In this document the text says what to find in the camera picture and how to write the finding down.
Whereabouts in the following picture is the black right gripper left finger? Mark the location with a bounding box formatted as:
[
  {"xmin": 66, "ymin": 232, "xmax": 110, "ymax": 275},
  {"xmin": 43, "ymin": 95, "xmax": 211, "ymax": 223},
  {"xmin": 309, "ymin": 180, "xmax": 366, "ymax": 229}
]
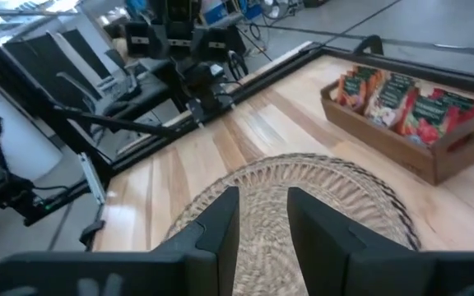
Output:
[{"xmin": 0, "ymin": 186, "xmax": 241, "ymax": 296}]

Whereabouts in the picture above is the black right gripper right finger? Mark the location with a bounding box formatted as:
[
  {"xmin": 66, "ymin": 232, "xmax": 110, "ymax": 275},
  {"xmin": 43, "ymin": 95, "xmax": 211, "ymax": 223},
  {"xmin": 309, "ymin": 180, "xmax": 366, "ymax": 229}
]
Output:
[{"xmin": 286, "ymin": 187, "xmax": 474, "ymax": 296}]

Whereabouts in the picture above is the red strawberry tea packet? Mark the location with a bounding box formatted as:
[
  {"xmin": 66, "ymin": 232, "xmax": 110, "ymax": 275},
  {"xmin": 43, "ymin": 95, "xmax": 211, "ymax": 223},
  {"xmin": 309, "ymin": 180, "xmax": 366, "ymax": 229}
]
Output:
[
  {"xmin": 397, "ymin": 95, "xmax": 460, "ymax": 147},
  {"xmin": 430, "ymin": 87, "xmax": 474, "ymax": 124}
]

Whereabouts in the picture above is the beige cinnamon tea packet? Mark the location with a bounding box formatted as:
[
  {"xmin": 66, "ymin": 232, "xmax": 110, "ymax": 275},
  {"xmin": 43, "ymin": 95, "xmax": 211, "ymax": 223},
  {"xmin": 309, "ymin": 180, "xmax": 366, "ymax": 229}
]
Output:
[{"xmin": 363, "ymin": 72, "xmax": 420, "ymax": 128}]

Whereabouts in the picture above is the wooden compartment tea box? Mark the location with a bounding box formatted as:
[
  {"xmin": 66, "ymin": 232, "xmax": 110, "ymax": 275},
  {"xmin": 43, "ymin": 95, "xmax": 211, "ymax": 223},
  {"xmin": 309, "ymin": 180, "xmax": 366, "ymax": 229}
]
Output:
[{"xmin": 319, "ymin": 65, "xmax": 474, "ymax": 186}]

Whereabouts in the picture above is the round woven straw placemat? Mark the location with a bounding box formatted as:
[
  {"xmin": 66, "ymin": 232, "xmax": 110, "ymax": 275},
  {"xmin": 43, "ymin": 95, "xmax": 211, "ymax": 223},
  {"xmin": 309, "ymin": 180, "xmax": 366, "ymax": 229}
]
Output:
[{"xmin": 163, "ymin": 152, "xmax": 422, "ymax": 296}]

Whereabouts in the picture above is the black diagonal beam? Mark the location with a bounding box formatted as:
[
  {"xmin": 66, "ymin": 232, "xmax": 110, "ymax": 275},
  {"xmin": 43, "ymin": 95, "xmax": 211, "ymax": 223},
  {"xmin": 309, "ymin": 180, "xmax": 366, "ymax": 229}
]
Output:
[{"xmin": 51, "ymin": 105, "xmax": 183, "ymax": 139}]

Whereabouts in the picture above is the dark grey side table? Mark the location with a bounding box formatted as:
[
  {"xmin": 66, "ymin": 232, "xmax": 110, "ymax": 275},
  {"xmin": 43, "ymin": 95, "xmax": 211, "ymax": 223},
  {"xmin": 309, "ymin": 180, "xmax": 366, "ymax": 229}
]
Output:
[{"xmin": 92, "ymin": 57, "xmax": 172, "ymax": 118}]

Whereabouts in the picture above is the black partition panel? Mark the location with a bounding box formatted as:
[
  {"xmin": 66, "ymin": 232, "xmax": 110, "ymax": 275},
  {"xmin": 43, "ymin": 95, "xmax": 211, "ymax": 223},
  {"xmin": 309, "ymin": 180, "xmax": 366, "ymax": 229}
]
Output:
[{"xmin": 2, "ymin": 28, "xmax": 113, "ymax": 104}]

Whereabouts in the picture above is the white wipes canister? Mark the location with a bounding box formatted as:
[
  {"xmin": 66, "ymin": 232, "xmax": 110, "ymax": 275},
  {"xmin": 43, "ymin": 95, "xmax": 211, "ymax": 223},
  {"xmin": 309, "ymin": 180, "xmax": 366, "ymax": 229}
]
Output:
[{"xmin": 202, "ymin": 0, "xmax": 238, "ymax": 25}]

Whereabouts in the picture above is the white floor fan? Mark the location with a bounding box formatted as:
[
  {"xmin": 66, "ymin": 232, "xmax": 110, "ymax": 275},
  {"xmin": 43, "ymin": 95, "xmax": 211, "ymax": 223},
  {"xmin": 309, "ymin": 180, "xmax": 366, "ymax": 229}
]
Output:
[{"xmin": 261, "ymin": 0, "xmax": 290, "ymax": 20}]

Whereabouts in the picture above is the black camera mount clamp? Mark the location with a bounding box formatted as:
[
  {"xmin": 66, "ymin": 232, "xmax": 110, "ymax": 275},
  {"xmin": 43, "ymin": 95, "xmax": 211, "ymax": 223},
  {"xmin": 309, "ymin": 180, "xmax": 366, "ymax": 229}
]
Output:
[{"xmin": 79, "ymin": 220, "xmax": 106, "ymax": 251}]

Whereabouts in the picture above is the black aluminium table frame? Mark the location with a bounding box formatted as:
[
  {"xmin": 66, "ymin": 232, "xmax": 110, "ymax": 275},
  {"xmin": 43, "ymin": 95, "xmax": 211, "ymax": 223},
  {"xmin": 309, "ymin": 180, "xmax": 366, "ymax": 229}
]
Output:
[{"xmin": 35, "ymin": 40, "xmax": 474, "ymax": 225}]

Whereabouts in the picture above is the black frame post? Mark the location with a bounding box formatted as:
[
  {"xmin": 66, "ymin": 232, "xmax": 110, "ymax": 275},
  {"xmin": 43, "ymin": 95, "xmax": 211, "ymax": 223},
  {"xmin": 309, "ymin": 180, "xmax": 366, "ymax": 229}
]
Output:
[{"xmin": 0, "ymin": 20, "xmax": 113, "ymax": 188}]

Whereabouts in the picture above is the black arch handle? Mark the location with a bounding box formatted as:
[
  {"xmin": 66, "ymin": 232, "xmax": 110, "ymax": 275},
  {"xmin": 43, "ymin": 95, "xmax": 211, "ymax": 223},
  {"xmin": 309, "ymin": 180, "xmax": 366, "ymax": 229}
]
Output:
[{"xmin": 351, "ymin": 35, "xmax": 385, "ymax": 57}]

